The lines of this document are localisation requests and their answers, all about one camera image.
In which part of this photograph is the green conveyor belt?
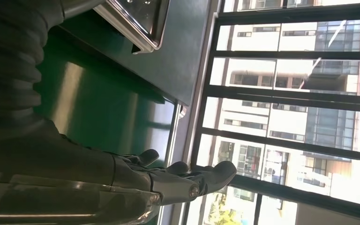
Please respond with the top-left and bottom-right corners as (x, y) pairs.
(32, 27), (188, 170)

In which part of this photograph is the electronic scale with steel tray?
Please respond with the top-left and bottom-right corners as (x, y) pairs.
(60, 0), (172, 56)

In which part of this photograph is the building outside window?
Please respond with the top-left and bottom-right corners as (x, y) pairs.
(195, 0), (360, 225)

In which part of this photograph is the black window frame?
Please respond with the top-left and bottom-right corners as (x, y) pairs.
(190, 0), (360, 223)

